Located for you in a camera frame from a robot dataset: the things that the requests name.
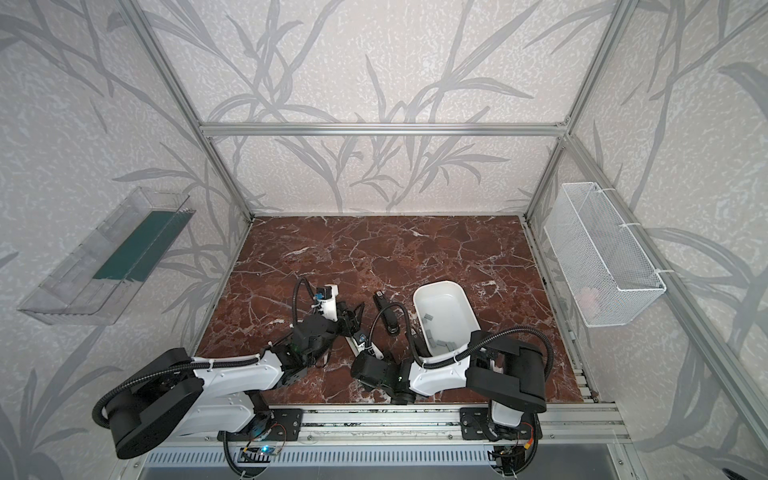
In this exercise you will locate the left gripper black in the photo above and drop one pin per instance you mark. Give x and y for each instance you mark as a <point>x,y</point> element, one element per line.
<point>346,318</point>

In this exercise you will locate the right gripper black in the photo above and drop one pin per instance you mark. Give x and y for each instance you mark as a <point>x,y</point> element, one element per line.
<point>372,345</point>

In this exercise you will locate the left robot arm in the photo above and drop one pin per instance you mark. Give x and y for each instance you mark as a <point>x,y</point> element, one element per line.
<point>178,395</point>

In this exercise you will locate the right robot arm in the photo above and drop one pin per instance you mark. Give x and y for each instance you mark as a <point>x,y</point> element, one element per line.
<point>509,368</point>

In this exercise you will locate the staple strips in tray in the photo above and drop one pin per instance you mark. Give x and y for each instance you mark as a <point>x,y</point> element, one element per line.
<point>442,334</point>

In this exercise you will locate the white plastic tray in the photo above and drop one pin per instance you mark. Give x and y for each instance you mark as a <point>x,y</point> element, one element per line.
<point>445,315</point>

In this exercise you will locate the green circuit board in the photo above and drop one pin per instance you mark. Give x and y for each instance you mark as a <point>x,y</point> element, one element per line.
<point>261,454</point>

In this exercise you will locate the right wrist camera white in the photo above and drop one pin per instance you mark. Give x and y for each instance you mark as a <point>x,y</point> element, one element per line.
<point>368,348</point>

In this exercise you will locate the aluminium front rail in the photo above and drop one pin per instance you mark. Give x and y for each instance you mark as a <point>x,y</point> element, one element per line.
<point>440,424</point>

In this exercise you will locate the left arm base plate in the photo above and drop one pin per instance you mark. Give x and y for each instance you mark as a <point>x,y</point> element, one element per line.
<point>273,425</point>

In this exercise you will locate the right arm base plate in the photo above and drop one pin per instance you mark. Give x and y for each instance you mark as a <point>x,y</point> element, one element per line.
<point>480,423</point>

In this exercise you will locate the clear plastic wall bin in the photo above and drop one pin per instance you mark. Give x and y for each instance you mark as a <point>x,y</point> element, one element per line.
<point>95,283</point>

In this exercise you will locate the white wire mesh basket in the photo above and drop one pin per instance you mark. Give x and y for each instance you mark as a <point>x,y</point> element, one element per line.
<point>609,275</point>

